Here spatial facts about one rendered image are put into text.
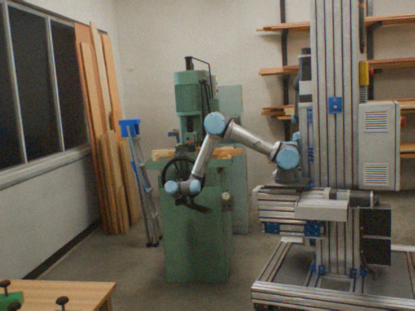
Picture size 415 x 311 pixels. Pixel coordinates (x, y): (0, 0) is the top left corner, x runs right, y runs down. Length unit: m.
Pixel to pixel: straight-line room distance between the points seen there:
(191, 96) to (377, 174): 1.30
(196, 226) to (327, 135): 1.11
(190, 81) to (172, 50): 2.46
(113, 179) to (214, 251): 1.57
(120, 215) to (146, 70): 2.02
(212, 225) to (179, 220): 0.24
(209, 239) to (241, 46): 2.89
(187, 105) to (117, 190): 1.59
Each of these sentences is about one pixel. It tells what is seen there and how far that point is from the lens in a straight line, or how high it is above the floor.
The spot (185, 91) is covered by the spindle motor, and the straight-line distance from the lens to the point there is 2.79.
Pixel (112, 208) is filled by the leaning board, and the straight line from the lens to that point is 4.14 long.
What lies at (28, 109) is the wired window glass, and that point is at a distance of 3.52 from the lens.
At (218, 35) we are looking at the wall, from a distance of 5.15.
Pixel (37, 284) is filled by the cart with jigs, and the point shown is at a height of 0.53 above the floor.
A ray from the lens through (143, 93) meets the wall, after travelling 5.30.
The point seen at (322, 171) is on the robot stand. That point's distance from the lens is 2.41.
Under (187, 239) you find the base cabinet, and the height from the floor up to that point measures 0.33.
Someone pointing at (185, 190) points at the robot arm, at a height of 0.82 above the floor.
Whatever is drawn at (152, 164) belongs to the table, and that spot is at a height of 0.88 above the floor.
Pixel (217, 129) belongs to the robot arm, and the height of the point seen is 1.15.
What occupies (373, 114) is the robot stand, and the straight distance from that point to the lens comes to 2.30.
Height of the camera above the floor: 1.34
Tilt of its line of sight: 9 degrees down
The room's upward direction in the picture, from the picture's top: 4 degrees counter-clockwise
